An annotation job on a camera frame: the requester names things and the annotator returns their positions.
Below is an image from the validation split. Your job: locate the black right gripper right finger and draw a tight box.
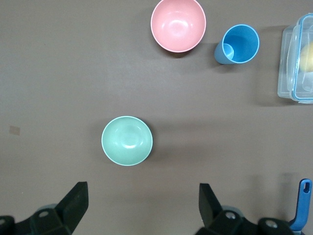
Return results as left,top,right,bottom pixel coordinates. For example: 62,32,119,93
195,183,294,235

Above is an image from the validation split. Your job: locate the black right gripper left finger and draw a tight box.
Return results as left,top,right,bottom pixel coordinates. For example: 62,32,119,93
0,181,89,235

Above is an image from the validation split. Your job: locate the green plastic bowl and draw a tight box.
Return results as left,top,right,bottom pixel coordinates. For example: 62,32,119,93
101,116,154,166

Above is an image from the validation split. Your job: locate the pink plastic bowl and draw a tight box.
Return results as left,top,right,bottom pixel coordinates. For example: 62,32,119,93
150,0,207,53

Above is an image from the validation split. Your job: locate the clear container with blue seal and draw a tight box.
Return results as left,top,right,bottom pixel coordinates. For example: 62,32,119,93
277,13,313,105

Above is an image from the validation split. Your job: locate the blue plastic cup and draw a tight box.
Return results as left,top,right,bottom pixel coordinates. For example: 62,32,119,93
214,23,260,65

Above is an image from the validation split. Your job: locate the yellow food in container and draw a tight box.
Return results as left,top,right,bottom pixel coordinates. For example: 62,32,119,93
300,41,313,73

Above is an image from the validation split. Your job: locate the black pot with blue handle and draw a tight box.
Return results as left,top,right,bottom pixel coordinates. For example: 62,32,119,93
288,178,313,232

